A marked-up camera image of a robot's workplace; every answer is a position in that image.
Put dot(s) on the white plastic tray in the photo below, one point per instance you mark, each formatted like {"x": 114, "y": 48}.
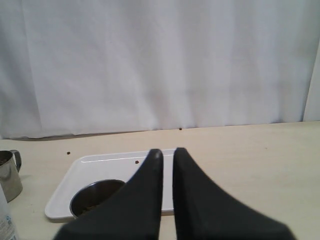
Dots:
{"x": 87, "y": 170}

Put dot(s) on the white backdrop curtain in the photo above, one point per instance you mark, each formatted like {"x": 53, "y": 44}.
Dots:
{"x": 76, "y": 67}

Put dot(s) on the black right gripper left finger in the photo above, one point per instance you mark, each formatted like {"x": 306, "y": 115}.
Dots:
{"x": 133, "y": 213}

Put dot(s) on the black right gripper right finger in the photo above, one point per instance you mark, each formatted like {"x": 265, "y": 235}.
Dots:
{"x": 204, "y": 211}

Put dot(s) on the translucent plastic container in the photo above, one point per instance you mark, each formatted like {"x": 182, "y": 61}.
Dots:
{"x": 8, "y": 229}

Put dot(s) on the right steel cup with pellets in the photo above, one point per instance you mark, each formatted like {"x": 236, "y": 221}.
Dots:
{"x": 93, "y": 195}

